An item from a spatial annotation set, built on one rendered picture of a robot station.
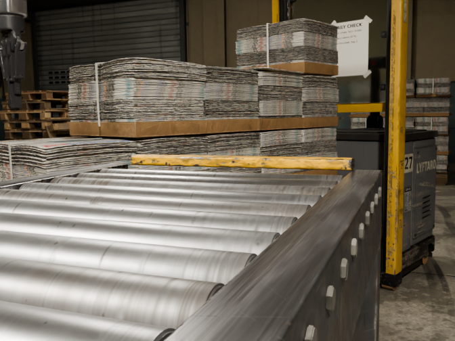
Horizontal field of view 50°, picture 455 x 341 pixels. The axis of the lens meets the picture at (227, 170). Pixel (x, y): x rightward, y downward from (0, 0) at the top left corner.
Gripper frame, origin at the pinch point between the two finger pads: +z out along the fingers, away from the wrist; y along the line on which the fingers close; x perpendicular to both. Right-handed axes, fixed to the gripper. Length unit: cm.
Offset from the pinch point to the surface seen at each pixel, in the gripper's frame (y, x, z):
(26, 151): -8.7, 2.0, 14.9
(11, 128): 624, -285, 23
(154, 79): -18.8, -33.4, -4.4
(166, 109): -19.0, -37.6, 4.3
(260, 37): 5, -115, -28
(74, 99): 15.6, -27.3, 0.5
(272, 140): -18, -93, 17
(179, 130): -19.9, -41.6, 10.8
